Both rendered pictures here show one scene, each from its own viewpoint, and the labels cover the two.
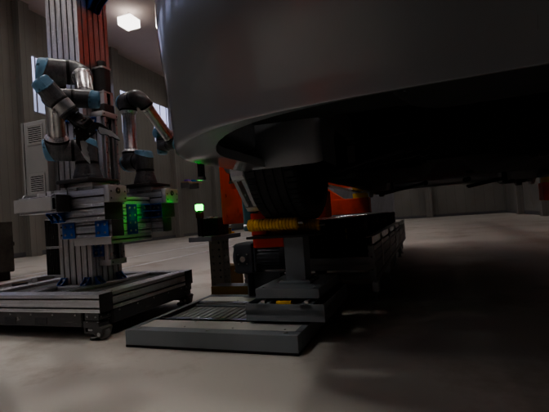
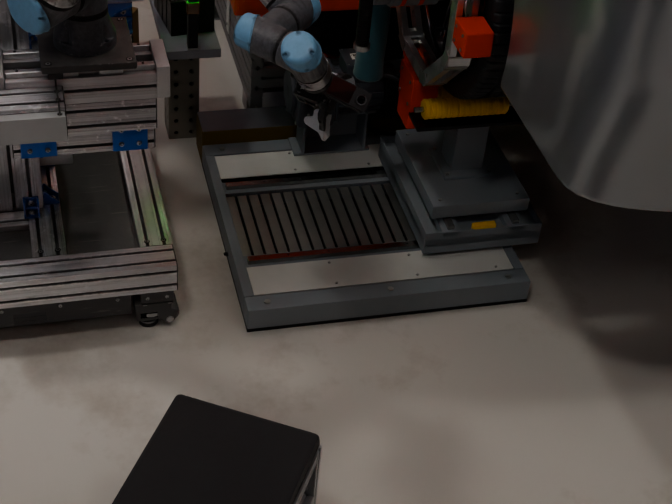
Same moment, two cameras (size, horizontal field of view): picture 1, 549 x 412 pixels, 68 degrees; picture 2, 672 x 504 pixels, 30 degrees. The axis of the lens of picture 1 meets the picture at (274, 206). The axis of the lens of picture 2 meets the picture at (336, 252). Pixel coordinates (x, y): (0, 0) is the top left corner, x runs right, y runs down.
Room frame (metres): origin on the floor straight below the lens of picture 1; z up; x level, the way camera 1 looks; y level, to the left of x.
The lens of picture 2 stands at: (-0.26, 2.10, 2.40)
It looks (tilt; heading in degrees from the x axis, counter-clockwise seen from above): 39 degrees down; 322
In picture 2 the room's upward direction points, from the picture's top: 6 degrees clockwise
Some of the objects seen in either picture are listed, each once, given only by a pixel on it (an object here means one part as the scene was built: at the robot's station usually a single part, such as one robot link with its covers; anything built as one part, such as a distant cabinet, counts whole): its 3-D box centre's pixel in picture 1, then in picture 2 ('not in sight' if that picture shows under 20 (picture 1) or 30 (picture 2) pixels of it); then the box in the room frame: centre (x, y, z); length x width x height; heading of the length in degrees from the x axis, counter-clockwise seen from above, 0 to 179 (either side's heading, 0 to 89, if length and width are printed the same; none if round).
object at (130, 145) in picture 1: (130, 132); not in sight; (2.77, 0.95, 1.19); 0.15 x 0.12 x 0.55; 55
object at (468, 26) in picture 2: not in sight; (472, 37); (1.76, 0.17, 0.85); 0.09 x 0.08 x 0.07; 160
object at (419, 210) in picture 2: (301, 300); (456, 187); (2.00, -0.09, 0.13); 0.50 x 0.36 x 0.10; 160
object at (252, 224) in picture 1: (273, 224); (464, 106); (1.91, 0.01, 0.51); 0.29 x 0.06 x 0.06; 70
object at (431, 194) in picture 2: (297, 261); (465, 136); (2.00, -0.09, 0.32); 0.40 x 0.30 x 0.28; 160
